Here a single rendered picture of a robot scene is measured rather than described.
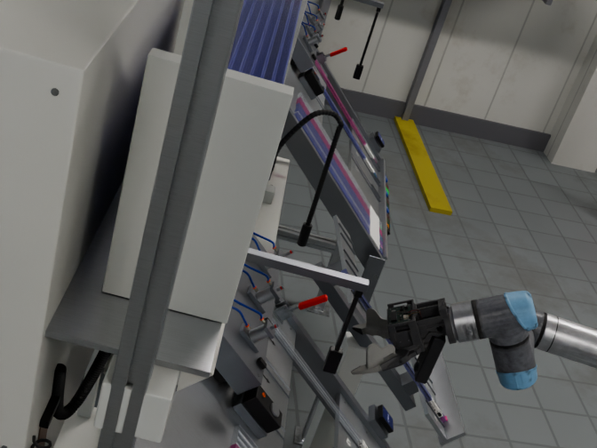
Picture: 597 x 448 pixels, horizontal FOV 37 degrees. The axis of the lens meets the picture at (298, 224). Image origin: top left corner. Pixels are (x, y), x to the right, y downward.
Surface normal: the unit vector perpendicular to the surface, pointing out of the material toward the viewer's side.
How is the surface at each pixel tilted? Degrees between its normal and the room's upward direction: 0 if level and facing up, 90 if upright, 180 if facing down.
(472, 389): 0
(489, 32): 90
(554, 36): 90
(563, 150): 90
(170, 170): 90
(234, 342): 43
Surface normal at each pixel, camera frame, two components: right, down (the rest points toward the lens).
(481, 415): 0.26, -0.83
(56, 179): -0.07, 0.51
